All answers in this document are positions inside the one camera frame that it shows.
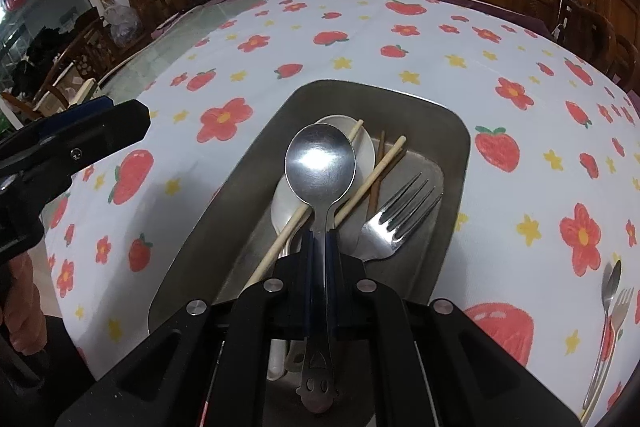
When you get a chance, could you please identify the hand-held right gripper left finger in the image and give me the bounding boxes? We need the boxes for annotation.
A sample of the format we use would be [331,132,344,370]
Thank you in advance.
[54,229,319,427]

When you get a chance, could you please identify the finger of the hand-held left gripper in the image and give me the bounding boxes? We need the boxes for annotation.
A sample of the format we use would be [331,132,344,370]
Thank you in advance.
[59,100,152,174]
[29,96,116,138]

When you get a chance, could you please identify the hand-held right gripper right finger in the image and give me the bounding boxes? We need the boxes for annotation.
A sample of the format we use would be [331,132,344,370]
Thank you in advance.
[325,229,584,427]

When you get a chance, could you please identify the white ceramic spoon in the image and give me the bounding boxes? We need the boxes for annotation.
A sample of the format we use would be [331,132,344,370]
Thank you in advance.
[267,176,315,382]
[286,115,377,369]

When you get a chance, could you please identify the stainless steel fork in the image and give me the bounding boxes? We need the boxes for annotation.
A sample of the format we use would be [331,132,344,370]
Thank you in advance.
[590,287,635,413]
[357,172,445,264]

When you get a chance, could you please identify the stainless steel spoon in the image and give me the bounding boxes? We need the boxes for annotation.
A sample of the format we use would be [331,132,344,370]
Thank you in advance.
[581,259,623,415]
[284,123,357,414]

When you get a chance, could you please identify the rectangular steel tray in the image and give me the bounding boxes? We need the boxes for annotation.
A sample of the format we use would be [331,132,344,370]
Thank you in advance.
[147,79,471,427]

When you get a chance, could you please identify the person's left hand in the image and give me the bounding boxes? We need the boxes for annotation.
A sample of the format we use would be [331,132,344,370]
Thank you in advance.
[0,251,49,356]

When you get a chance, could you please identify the wooden slatted chair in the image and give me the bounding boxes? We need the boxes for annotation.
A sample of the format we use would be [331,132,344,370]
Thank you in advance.
[0,7,122,124]

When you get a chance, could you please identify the clear plastic bag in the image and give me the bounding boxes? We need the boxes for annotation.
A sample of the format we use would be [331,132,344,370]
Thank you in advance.
[102,0,144,48]

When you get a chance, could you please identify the dark brown chopstick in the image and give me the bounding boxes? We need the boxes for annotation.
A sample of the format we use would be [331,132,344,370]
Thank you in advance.
[366,130,387,210]

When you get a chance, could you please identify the carved wooden armchair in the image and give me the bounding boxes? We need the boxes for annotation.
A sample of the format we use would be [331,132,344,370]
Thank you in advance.
[554,0,640,94]

